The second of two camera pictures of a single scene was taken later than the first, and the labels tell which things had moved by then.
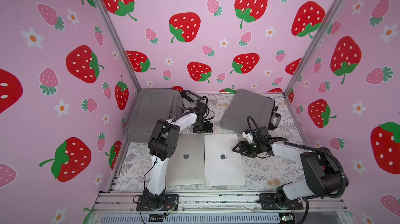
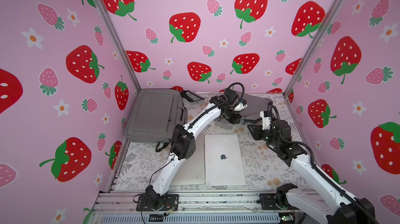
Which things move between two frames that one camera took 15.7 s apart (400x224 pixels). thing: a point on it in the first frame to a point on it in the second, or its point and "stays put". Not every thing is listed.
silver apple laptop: (187, 165) stays put
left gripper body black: (204, 127) to (231, 116)
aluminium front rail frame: (120, 207) stays put
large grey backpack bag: (151, 104) stays put
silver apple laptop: (223, 166) stays put
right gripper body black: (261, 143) to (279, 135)
